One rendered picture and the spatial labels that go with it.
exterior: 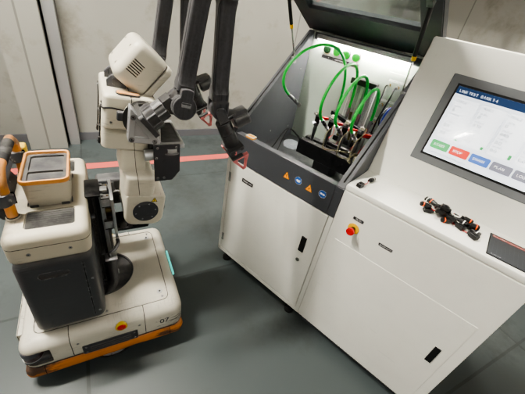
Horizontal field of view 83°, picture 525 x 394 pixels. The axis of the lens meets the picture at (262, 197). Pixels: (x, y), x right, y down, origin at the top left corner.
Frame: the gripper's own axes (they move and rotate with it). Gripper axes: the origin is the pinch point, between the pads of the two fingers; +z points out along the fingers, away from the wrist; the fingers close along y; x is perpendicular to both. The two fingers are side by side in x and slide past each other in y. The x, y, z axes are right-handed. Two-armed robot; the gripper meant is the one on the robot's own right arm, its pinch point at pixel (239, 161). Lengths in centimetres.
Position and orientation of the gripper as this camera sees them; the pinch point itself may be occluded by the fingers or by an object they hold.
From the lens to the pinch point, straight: 124.3
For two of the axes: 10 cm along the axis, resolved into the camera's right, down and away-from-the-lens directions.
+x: -8.6, 4.8, -1.5
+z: 2.5, 6.6, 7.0
